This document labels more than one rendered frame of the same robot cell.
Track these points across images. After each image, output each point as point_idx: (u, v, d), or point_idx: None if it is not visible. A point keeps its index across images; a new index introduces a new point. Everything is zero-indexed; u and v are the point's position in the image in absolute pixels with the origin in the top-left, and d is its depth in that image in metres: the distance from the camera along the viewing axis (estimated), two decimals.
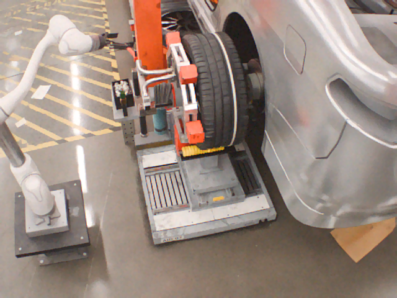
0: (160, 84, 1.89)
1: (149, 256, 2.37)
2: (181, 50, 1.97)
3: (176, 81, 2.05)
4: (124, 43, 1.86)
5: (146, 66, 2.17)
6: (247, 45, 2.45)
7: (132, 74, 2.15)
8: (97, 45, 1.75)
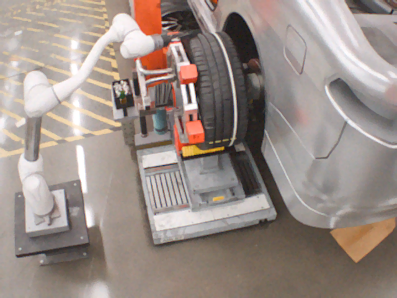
0: (160, 84, 1.89)
1: (149, 256, 2.37)
2: (181, 50, 1.97)
3: (176, 81, 2.05)
4: (185, 33, 1.94)
5: (146, 66, 2.17)
6: (247, 45, 2.45)
7: (132, 74, 2.15)
8: (160, 42, 1.84)
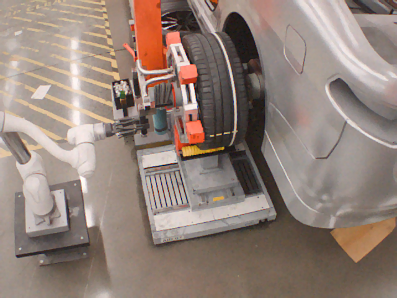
0: (160, 84, 1.89)
1: (149, 256, 2.37)
2: (181, 50, 1.97)
3: (176, 81, 2.05)
4: (134, 126, 1.97)
5: (146, 66, 2.17)
6: (247, 45, 2.45)
7: (132, 74, 2.15)
8: (102, 136, 1.94)
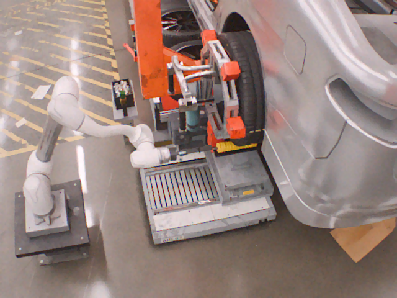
0: (201, 79, 1.92)
1: (149, 256, 2.37)
2: (219, 47, 1.99)
3: (214, 77, 2.07)
4: None
5: (182, 62, 2.19)
6: None
7: (168, 69, 2.17)
8: (165, 154, 2.08)
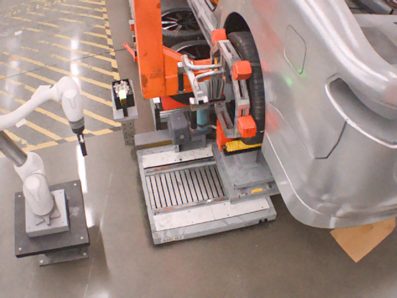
0: (213, 79, 1.92)
1: (149, 256, 2.37)
2: (231, 46, 2.00)
3: (224, 77, 2.08)
4: None
5: (191, 61, 2.20)
6: None
7: (178, 69, 2.17)
8: (79, 126, 1.86)
